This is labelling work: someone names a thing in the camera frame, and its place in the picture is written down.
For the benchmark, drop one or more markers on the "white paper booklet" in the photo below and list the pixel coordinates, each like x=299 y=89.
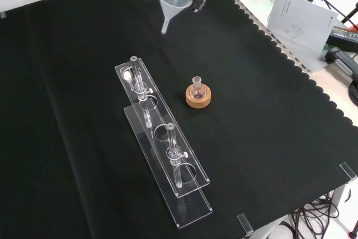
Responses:
x=302 y=20

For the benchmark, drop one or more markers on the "black tripod leg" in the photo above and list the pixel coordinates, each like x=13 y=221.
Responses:
x=349 y=15

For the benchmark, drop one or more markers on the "black cloth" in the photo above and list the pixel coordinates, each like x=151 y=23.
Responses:
x=265 y=110

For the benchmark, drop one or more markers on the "clear cloth clip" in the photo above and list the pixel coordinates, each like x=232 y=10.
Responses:
x=245 y=223
x=348 y=171

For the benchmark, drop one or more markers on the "black power adapter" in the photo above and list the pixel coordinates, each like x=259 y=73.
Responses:
x=344 y=36

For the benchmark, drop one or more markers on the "clear round-bottom flask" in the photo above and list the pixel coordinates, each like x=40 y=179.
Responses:
x=198 y=91

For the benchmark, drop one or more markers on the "clear acrylic funnel stand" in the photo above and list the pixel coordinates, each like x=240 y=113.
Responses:
x=156 y=116

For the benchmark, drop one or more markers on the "black grey device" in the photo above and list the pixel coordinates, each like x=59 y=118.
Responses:
x=345 y=61

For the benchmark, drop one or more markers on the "grey tape piece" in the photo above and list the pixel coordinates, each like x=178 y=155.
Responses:
x=2 y=15

